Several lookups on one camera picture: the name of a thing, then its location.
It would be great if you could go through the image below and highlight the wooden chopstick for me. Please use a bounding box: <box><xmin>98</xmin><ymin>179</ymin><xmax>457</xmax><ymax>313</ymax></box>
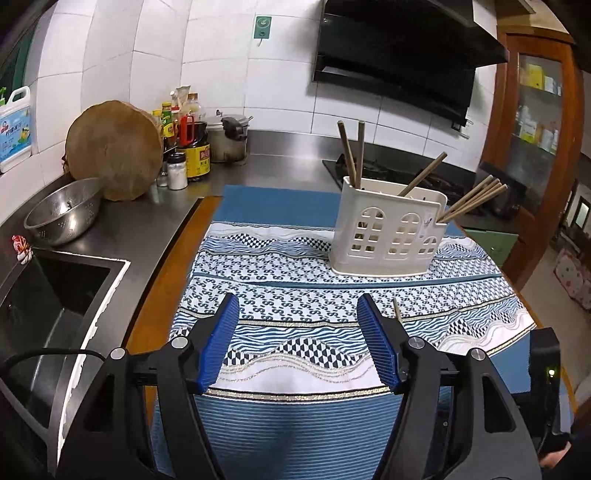
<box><xmin>399</xmin><ymin>152</ymin><xmax>448</xmax><ymax>197</ymax></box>
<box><xmin>437</xmin><ymin>175</ymin><xmax>496</xmax><ymax>223</ymax></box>
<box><xmin>337</xmin><ymin>120</ymin><xmax>356</xmax><ymax>188</ymax></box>
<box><xmin>440</xmin><ymin>183</ymin><xmax>508</xmax><ymax>223</ymax></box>
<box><xmin>393</xmin><ymin>297</ymin><xmax>404</xmax><ymax>323</ymax></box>
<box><xmin>355</xmin><ymin>120</ymin><xmax>366</xmax><ymax>189</ymax></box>

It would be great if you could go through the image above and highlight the kitchen sink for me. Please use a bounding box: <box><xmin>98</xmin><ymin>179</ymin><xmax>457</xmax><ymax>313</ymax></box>
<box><xmin>1</xmin><ymin>249</ymin><xmax>129</xmax><ymax>471</ymax></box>

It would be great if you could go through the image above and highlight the blue patterned table cloth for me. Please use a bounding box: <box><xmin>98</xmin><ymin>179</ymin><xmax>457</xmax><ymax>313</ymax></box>
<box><xmin>169</xmin><ymin>185</ymin><xmax>535</xmax><ymax>479</ymax></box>

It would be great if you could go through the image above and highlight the white plastic utensil holder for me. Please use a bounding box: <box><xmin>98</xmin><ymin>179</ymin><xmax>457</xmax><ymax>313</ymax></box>
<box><xmin>329</xmin><ymin>177</ymin><xmax>448</xmax><ymax>277</ymax></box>

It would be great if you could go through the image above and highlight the green drawer cabinet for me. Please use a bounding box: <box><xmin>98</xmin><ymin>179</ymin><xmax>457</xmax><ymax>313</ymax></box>
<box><xmin>466</xmin><ymin>229</ymin><xmax>518</xmax><ymax>268</ymax></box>

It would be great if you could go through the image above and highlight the small white spice jar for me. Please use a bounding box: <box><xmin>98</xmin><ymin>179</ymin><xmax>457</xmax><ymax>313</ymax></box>
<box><xmin>166</xmin><ymin>151</ymin><xmax>188</xmax><ymax>191</ymax></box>

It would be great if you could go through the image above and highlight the stainless steel colander bowl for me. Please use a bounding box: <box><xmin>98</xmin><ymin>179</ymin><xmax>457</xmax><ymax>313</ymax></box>
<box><xmin>23</xmin><ymin>177</ymin><xmax>103</xmax><ymax>246</ymax></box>

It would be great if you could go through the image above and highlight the black gas stove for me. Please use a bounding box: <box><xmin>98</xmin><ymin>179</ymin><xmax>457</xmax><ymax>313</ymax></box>
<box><xmin>322</xmin><ymin>154</ymin><xmax>488</xmax><ymax>205</ymax></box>

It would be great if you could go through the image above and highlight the round wooden cutting board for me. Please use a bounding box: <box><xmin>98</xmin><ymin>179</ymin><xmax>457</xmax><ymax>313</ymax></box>
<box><xmin>63</xmin><ymin>100</ymin><xmax>163</xmax><ymax>202</ymax></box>

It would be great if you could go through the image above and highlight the steel pressure cooker pot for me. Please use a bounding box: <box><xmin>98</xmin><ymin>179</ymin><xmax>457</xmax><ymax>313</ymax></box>
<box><xmin>204</xmin><ymin>112</ymin><xmax>252</xmax><ymax>164</ymax></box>

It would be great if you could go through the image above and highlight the yellow green condiment bottle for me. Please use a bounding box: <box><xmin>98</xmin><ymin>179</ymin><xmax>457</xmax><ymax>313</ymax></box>
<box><xmin>160</xmin><ymin>101</ymin><xmax>176</xmax><ymax>149</ymax></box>

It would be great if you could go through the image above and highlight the wooden glass door cabinet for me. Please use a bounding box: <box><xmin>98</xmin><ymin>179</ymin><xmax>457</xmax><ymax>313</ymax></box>
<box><xmin>481</xmin><ymin>26</ymin><xmax>585</xmax><ymax>289</ymax></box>

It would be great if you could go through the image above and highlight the white detergent jug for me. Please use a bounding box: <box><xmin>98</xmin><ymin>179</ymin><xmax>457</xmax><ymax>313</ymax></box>
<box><xmin>0</xmin><ymin>86</ymin><xmax>32</xmax><ymax>174</ymax></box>

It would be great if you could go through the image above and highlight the black range hood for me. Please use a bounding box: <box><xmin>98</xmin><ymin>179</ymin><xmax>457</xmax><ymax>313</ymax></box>
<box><xmin>312</xmin><ymin>0</ymin><xmax>509</xmax><ymax>126</ymax></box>

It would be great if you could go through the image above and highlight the green wall outlet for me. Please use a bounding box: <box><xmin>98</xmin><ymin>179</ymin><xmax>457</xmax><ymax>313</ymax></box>
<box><xmin>253</xmin><ymin>16</ymin><xmax>273</xmax><ymax>46</ymax></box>

